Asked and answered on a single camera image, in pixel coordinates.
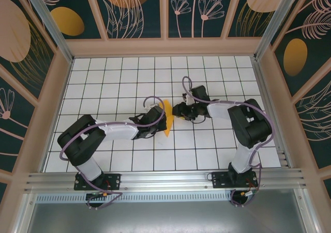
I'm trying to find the orange cloth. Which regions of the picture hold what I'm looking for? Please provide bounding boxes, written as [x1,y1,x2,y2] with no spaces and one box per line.
[162,99,175,137]

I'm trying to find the grey metal sheet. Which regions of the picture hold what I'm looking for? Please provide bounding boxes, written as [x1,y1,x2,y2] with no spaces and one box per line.
[25,201,311,233]

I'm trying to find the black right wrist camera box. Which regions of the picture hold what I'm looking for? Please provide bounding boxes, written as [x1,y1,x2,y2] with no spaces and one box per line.
[172,102,188,117]

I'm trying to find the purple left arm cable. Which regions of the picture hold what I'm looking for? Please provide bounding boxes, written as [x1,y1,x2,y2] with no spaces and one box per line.
[59,96,167,210]

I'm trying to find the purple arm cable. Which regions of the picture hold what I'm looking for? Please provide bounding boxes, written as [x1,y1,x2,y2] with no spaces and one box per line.
[59,96,167,210]
[182,75,276,208]

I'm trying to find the long aluminium mounting rail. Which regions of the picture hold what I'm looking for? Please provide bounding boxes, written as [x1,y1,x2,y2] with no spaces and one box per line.
[24,167,307,192]

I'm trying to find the wall panel pink flowers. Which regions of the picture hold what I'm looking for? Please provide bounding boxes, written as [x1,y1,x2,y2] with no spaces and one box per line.
[167,0,231,40]

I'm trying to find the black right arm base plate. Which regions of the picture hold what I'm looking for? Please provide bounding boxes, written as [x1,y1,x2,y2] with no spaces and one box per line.
[210,170,259,190]

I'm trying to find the aluminium side rail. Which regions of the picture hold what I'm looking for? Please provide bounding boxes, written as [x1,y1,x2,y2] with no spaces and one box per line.
[252,56,294,169]

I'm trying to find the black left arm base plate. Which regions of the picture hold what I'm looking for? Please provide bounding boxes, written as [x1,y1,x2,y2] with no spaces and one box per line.
[74,173,122,191]

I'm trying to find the slotted grey cable duct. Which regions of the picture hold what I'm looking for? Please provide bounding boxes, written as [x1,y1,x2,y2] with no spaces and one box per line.
[35,193,235,204]

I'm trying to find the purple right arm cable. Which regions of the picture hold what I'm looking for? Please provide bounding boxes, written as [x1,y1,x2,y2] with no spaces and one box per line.
[182,75,276,208]

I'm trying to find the wall panel pink oval grass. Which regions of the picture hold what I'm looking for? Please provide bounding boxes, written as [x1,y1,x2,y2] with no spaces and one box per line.
[227,0,288,39]

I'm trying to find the wall panel orange circle leaves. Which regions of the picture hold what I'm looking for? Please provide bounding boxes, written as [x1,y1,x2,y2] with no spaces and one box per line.
[92,0,166,40]

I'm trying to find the aluminium frame post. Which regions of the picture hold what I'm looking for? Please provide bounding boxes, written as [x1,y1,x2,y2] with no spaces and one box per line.
[22,0,74,64]
[253,0,302,60]

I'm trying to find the wall panel pink leaf outlines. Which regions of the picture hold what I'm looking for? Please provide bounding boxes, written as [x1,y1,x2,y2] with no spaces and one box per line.
[291,71,331,172]

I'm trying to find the wall panel orange oval fern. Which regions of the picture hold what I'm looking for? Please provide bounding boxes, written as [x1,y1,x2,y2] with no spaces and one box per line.
[270,0,331,98]

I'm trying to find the wall panel small orange oval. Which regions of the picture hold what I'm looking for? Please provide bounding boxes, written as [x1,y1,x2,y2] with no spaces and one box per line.
[45,0,108,40]

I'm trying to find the wall panel single flower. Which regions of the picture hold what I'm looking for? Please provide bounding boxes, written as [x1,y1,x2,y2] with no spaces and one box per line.
[0,69,39,174]

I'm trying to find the wall panel huge pink oval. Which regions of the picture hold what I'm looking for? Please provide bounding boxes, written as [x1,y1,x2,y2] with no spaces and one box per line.
[0,0,58,102]

